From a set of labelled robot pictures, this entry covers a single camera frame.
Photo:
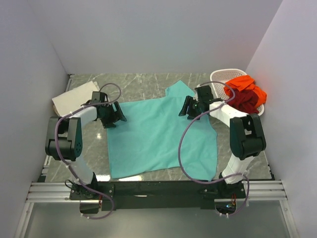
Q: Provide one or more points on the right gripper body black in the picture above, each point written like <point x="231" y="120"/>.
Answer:
<point x="197" y="113"/>

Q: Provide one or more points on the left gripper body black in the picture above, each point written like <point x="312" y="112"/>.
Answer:
<point x="108" y="117"/>

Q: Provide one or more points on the teal t shirt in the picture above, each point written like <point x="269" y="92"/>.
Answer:
<point x="149" y="139"/>

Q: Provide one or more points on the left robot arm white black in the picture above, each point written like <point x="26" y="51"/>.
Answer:
<point x="64" y="140"/>

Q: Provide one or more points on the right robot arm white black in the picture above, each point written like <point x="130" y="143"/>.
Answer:
<point x="246" y="135"/>

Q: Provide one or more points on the white plastic laundry basket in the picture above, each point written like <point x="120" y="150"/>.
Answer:
<point x="223" y="75"/>

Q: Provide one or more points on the folded cream t shirt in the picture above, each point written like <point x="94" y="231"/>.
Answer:
<point x="73" y="99"/>

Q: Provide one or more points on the dark red t shirt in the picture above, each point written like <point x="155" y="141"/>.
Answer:
<point x="245" y="101"/>

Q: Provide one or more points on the orange t shirt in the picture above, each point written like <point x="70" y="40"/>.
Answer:
<point x="246" y="82"/>

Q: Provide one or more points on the folded tan t shirt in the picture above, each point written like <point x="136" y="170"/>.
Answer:
<point x="55" y="111"/>

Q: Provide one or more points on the black base crossbar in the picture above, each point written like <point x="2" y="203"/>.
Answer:
<point x="155" y="194"/>

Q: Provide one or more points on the aluminium frame rail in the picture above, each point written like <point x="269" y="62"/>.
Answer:
<point x="56" y="192"/>

